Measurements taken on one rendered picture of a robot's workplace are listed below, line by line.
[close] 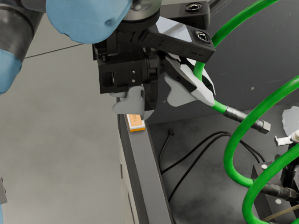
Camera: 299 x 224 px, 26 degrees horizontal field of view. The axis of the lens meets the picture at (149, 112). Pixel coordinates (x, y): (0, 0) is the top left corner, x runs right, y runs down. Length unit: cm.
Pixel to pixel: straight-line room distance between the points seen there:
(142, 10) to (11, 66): 20
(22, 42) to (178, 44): 21
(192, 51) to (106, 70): 12
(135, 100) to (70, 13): 29
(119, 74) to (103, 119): 173
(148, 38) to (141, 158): 45
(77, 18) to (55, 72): 214
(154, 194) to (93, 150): 130
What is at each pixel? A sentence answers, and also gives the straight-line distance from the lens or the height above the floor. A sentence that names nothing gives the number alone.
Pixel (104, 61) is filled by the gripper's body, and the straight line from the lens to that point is 85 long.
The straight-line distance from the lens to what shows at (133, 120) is 129.
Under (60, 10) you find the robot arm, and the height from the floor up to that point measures 152.
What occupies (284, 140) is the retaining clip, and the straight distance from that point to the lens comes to 110.
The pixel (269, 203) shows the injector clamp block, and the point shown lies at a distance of 117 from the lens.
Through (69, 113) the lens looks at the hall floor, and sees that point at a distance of 262.
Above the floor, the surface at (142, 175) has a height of 95.
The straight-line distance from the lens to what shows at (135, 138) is 128.
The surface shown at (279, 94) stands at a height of 131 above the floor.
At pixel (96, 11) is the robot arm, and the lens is 63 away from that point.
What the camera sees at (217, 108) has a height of 117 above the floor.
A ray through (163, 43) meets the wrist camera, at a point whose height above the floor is 137.
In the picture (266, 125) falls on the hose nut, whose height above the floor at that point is 112.
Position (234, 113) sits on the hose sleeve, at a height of 116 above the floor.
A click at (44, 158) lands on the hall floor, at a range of 248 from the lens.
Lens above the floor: 193
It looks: 48 degrees down
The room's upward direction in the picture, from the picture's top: straight up
